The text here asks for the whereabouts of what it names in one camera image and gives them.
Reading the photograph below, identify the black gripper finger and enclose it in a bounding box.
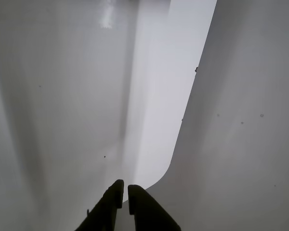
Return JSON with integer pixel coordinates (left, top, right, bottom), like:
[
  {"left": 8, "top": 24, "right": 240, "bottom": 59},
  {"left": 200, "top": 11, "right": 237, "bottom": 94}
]
[
  {"left": 76, "top": 179, "right": 124, "bottom": 231},
  {"left": 127, "top": 184, "right": 182, "bottom": 231}
]

